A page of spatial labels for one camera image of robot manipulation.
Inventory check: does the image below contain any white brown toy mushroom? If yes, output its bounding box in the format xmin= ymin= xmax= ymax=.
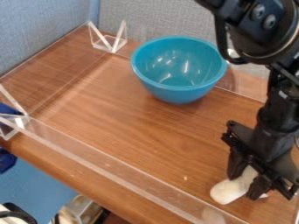
xmin=210 ymin=166 xmax=258 ymax=205

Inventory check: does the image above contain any clear acrylic back barrier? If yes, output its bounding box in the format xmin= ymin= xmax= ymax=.
xmin=217 ymin=63 xmax=270 ymax=102

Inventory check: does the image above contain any clear box below table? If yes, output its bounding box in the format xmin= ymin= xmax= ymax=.
xmin=54 ymin=194 xmax=103 ymax=224

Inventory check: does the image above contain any clear acrylic barrier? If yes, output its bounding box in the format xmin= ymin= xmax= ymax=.
xmin=217 ymin=63 xmax=270 ymax=102
xmin=9 ymin=117 xmax=249 ymax=224

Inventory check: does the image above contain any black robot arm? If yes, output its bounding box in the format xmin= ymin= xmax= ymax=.
xmin=194 ymin=0 xmax=299 ymax=200

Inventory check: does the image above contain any blue clamp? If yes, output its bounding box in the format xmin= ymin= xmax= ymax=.
xmin=0 ymin=102 xmax=23 ymax=174

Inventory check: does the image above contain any blue bowl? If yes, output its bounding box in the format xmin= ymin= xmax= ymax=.
xmin=131 ymin=36 xmax=229 ymax=104

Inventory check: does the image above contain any clear acrylic left bracket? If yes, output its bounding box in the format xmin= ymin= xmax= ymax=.
xmin=0 ymin=84 xmax=30 ymax=141

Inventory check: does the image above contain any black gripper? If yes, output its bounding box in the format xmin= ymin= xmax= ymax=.
xmin=222 ymin=121 xmax=299 ymax=200

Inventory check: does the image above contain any black white object below table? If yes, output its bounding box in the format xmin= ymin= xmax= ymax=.
xmin=0 ymin=203 xmax=38 ymax=224

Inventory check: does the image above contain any clear acrylic front barrier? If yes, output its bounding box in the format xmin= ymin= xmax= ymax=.
xmin=9 ymin=117 xmax=249 ymax=224

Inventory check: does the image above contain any clear acrylic corner bracket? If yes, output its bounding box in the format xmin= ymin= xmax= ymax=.
xmin=87 ymin=20 xmax=127 ymax=53

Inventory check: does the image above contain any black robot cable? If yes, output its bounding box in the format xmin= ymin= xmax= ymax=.
xmin=213 ymin=11 xmax=250 ymax=66

